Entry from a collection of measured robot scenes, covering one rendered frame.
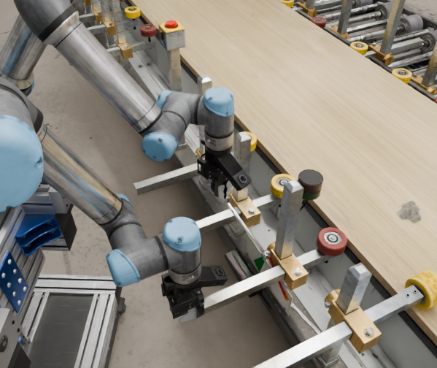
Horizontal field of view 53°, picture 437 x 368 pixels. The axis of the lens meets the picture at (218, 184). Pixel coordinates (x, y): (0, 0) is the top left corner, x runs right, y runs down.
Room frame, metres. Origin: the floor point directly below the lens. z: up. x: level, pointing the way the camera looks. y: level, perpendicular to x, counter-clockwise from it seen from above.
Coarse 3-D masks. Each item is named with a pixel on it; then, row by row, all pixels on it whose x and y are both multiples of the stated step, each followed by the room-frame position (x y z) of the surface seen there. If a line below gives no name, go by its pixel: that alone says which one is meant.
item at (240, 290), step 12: (312, 252) 0.76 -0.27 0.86; (312, 264) 0.73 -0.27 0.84; (264, 276) 0.68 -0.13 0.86; (276, 276) 0.68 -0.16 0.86; (228, 288) 0.64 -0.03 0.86; (240, 288) 0.64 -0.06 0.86; (252, 288) 0.64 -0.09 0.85; (204, 300) 0.60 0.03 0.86; (216, 300) 0.60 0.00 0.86; (228, 300) 0.61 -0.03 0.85; (204, 312) 0.58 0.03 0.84
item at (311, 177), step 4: (304, 172) 0.79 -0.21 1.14; (308, 172) 0.79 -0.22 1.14; (312, 172) 0.79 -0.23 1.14; (316, 172) 0.79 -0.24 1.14; (300, 176) 0.77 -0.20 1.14; (304, 176) 0.77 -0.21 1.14; (308, 176) 0.77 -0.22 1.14; (312, 176) 0.77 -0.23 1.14; (316, 176) 0.77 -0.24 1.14; (320, 176) 0.77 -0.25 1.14; (304, 180) 0.76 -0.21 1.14; (308, 180) 0.76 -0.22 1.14; (312, 180) 0.76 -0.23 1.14; (316, 180) 0.76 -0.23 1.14; (320, 180) 0.76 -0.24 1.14; (308, 184) 0.75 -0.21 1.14; (312, 184) 0.75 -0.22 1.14; (316, 184) 0.75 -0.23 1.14; (308, 200) 0.77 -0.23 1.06; (304, 204) 0.77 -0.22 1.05
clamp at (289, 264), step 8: (272, 248) 0.77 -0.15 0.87; (272, 256) 0.75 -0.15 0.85; (288, 256) 0.74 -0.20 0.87; (280, 264) 0.71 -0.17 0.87; (288, 264) 0.71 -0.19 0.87; (296, 264) 0.71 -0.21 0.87; (288, 272) 0.68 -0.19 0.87; (304, 272) 0.68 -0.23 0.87; (288, 280) 0.67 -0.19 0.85; (296, 280) 0.66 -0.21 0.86; (304, 280) 0.68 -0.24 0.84
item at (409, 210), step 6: (402, 204) 0.90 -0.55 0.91; (408, 204) 0.90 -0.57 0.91; (414, 204) 0.90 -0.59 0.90; (402, 210) 0.88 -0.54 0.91; (408, 210) 0.87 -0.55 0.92; (414, 210) 0.87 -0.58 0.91; (402, 216) 0.85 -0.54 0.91; (408, 216) 0.86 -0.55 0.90; (414, 216) 0.85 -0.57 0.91; (420, 216) 0.85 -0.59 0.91; (414, 222) 0.83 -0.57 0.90
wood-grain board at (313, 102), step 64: (128, 0) 2.53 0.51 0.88; (192, 0) 2.48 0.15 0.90; (256, 0) 2.48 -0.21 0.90; (192, 64) 1.75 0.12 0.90; (256, 64) 1.76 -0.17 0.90; (320, 64) 1.76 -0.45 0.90; (256, 128) 1.29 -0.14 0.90; (320, 128) 1.29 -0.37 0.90; (384, 128) 1.29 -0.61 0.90; (320, 192) 0.96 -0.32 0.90; (384, 192) 0.96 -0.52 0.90; (384, 256) 0.71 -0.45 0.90
